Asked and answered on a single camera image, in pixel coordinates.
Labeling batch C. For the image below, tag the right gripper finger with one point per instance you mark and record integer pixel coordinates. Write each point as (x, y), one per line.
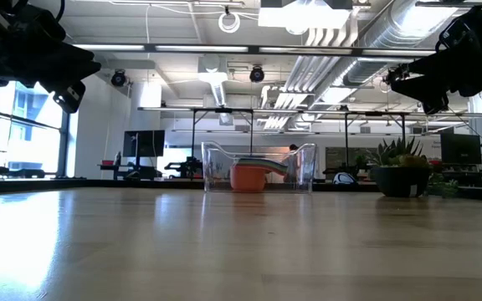
(433, 98)
(429, 71)

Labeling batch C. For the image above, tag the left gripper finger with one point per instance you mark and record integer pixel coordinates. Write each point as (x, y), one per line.
(61, 79)
(73, 62)

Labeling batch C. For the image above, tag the orange measuring cup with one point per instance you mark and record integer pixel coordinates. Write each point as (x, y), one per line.
(247, 180)

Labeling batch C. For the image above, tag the clear plastic basket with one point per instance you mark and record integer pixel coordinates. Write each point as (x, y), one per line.
(308, 167)

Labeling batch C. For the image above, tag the black computer monitor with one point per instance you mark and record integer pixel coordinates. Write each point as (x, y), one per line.
(460, 148)
(144, 143)

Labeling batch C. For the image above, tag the large window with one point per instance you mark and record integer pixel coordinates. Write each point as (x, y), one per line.
(27, 134)

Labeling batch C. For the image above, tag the potted succulent plant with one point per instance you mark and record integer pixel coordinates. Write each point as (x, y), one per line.
(400, 180)

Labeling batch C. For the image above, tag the small red box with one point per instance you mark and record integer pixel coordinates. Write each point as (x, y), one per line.
(107, 162)

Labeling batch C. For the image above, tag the dark office desk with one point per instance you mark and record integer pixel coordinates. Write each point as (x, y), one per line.
(115, 169)

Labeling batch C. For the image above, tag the white black rounded device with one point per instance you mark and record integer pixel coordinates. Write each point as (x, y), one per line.
(343, 179)

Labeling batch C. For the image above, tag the black bar with light strips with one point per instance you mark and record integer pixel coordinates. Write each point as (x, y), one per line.
(203, 48)

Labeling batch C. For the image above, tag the white ceiling light panel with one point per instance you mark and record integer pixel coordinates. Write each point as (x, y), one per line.
(304, 16)

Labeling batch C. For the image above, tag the person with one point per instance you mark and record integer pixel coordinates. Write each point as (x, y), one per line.
(293, 163)

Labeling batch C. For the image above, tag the black ceiling camera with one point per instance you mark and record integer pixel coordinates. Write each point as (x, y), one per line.
(118, 78)
(257, 74)
(393, 74)

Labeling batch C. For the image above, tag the silver ventilation duct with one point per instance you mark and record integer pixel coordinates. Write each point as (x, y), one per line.
(391, 37)

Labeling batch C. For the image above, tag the black aluminium table frame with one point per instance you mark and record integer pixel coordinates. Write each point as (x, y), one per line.
(98, 184)

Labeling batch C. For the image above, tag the black metal frame rig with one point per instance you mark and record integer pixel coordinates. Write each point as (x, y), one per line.
(224, 110)

